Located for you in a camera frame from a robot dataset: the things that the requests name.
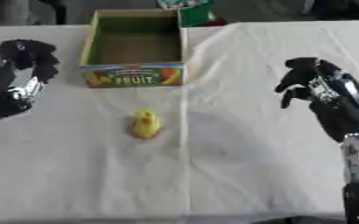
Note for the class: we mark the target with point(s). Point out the black chair leg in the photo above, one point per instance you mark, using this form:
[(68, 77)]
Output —
[(59, 11)]

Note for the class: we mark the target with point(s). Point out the yellow toy duck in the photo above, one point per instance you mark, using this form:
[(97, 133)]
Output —
[(146, 124)]

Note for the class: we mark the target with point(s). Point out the tan cardboard box green inside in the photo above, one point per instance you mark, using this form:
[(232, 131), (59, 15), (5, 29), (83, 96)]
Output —
[(134, 48)]

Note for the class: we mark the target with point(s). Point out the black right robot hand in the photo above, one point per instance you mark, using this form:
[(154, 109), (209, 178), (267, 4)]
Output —
[(336, 108)]

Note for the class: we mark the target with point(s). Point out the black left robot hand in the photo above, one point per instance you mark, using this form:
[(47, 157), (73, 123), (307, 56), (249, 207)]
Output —
[(14, 58)]

